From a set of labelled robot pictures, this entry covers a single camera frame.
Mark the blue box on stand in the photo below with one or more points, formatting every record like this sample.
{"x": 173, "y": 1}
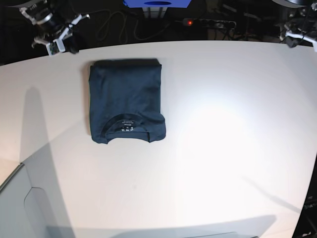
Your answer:
{"x": 157, "y": 3}

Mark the dark blue T-shirt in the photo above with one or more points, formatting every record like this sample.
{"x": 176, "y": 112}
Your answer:
{"x": 125, "y": 100}

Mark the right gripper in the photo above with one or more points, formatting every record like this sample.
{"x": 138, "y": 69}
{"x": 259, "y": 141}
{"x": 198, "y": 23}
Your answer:
{"x": 56, "y": 34}

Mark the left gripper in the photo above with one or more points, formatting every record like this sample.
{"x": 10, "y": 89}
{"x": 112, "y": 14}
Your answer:
{"x": 297, "y": 31}

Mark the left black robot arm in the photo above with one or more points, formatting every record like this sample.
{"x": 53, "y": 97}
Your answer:
{"x": 298, "y": 9}

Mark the black power strip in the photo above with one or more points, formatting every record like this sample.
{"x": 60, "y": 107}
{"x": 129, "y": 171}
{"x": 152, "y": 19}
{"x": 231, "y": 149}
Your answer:
{"x": 209, "y": 23}

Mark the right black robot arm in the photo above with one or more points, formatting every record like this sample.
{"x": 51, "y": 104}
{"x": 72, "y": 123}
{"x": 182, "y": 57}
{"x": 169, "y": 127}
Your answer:
{"x": 38, "y": 9}

